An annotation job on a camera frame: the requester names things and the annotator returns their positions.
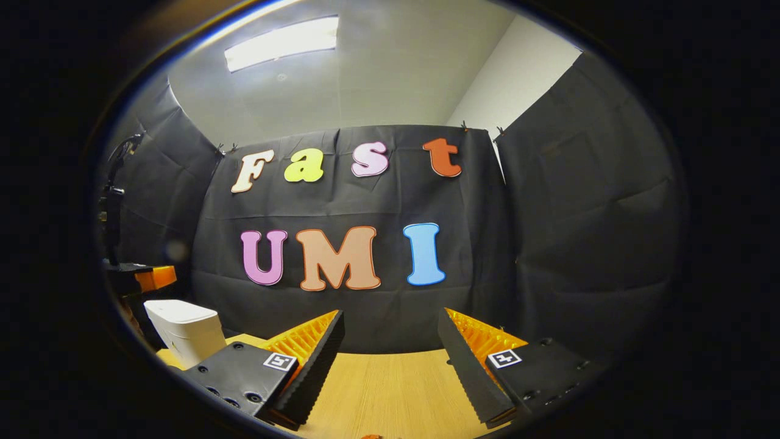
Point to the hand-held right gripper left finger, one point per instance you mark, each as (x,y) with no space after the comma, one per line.
(317,366)

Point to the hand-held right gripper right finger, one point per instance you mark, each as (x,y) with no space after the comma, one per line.
(466,366)

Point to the white desktop garbage bin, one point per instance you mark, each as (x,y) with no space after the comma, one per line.
(189,329)

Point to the ceiling light panel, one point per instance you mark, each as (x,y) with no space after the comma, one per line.
(281,42)

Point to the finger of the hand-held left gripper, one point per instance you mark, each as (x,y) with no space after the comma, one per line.
(155,277)

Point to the wooden desktop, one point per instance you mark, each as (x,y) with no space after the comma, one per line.
(390,396)

